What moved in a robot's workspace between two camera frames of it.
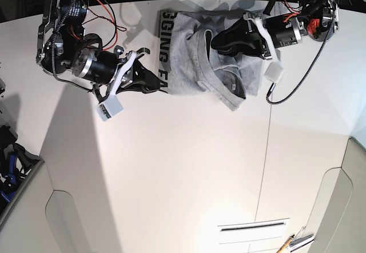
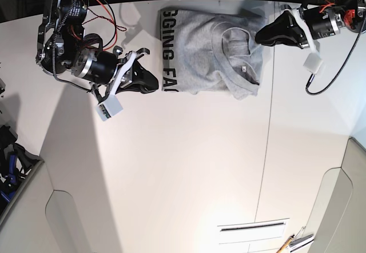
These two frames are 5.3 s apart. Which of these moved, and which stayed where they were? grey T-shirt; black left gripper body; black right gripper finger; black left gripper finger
Moved: black right gripper finger
Stayed: black left gripper finger; black left gripper body; grey T-shirt
